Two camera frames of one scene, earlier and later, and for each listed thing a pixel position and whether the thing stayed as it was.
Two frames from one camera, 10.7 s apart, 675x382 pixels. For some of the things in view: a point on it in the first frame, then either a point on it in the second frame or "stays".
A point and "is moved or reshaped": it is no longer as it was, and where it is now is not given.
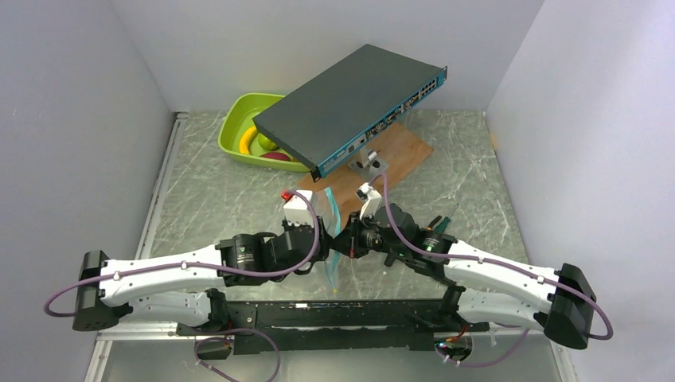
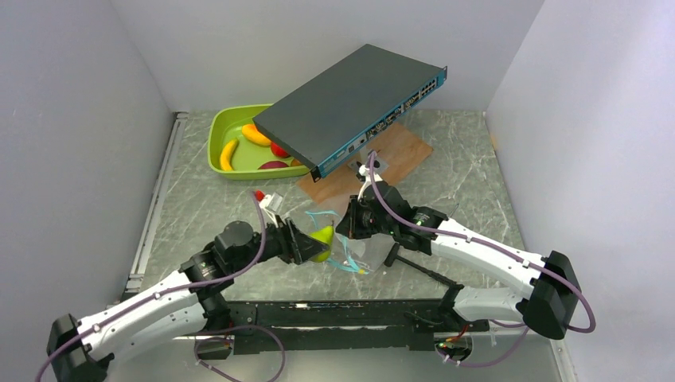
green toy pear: (266, 142) is moved or reshaped
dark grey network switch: (319, 122) stays
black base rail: (337, 325) stays
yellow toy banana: (243, 144) → (225, 160)
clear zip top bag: (330, 213) is moved or reshaped
